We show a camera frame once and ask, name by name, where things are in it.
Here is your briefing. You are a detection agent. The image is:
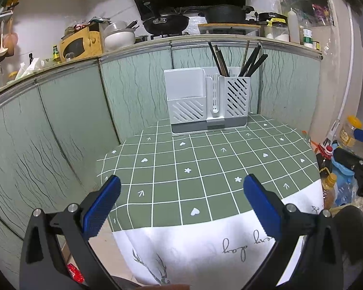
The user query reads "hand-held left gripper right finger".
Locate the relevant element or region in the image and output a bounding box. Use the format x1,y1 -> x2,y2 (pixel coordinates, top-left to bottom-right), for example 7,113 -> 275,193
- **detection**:
243,174 -> 344,290

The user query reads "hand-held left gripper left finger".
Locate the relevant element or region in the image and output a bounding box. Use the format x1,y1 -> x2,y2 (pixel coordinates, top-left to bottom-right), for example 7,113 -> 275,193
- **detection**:
20,174 -> 122,290

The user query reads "black chopstick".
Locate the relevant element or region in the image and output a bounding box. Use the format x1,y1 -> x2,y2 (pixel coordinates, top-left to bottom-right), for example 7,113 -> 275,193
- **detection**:
247,54 -> 268,77
208,42 -> 224,76
243,45 -> 261,77
249,55 -> 270,77

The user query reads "white utensil holder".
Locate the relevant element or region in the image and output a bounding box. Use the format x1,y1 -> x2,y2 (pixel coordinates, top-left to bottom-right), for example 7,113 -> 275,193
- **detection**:
163,68 -> 251,136

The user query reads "wooden chopstick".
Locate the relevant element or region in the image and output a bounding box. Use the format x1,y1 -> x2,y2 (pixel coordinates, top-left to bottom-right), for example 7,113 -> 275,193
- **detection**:
216,48 -> 230,77
240,40 -> 250,77
214,45 -> 227,77

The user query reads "plastic jar with yellow lid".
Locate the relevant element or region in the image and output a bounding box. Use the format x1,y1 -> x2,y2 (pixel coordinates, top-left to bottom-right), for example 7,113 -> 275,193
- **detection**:
339,115 -> 363,150

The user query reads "soy sauce bottle red cap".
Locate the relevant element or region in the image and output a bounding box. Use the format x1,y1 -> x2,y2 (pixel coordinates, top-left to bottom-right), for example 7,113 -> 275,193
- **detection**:
316,145 -> 335,173

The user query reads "blue plastic container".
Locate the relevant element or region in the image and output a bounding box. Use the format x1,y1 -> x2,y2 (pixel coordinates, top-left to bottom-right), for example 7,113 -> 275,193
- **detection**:
331,160 -> 359,206

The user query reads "yellow cooking oil bottle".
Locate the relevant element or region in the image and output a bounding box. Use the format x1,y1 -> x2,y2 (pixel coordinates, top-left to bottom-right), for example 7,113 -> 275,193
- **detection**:
322,172 -> 339,209

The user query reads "person's right leg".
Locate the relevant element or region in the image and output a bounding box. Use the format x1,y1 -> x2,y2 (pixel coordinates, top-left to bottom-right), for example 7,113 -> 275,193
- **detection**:
333,207 -> 363,290

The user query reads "red snack packet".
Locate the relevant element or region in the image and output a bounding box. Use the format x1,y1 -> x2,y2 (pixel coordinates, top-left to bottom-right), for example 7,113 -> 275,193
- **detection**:
67,263 -> 85,284

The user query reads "white pipe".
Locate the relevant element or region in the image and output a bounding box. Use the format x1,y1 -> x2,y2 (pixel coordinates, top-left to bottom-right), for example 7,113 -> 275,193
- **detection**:
330,4 -> 356,136

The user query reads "green checked tablecloth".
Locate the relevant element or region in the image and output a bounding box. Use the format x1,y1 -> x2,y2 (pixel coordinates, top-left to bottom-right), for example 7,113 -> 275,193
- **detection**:
95,113 -> 324,287

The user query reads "kitchen counter with green panels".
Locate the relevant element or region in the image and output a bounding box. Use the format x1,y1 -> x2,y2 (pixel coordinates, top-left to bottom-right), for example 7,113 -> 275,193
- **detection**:
0,35 -> 324,248

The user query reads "green label plastic bottle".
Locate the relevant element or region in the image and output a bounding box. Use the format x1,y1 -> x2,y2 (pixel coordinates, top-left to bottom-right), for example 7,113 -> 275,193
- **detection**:
302,27 -> 313,48

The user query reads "white squeeze bottle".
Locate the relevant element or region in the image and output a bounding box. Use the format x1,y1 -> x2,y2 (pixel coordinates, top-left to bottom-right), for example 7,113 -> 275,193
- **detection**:
287,7 -> 301,44

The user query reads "clear jar with black lid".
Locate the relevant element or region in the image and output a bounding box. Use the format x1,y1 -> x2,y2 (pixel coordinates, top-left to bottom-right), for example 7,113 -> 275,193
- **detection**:
258,11 -> 291,41

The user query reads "clear plastic sheet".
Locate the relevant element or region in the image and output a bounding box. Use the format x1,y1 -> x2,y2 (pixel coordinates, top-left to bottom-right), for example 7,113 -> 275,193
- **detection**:
272,0 -> 335,28

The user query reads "white paper packet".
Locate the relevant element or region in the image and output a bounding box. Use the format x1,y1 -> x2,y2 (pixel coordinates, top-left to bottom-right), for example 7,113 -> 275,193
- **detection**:
16,58 -> 44,79

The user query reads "yellow bread box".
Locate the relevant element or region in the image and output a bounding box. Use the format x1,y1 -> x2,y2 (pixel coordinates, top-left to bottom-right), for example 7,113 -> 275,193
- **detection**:
60,26 -> 105,62

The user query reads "round wooden board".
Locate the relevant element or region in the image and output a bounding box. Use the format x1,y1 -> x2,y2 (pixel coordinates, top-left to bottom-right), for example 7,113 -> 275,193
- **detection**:
197,22 -> 261,35

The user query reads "black cooking pot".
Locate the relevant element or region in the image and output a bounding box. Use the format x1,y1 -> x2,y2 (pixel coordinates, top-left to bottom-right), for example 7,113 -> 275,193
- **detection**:
201,4 -> 255,25

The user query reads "white ladle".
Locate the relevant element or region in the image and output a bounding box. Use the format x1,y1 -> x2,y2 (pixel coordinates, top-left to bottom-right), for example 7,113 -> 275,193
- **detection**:
0,20 -> 7,56

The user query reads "pink ladle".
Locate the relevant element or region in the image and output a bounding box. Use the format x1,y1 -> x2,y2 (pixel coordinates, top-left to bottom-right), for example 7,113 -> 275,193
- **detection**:
3,18 -> 19,57

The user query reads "black frying pan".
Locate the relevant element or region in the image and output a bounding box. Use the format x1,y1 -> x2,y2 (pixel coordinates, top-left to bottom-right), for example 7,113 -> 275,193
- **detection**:
143,1 -> 190,35

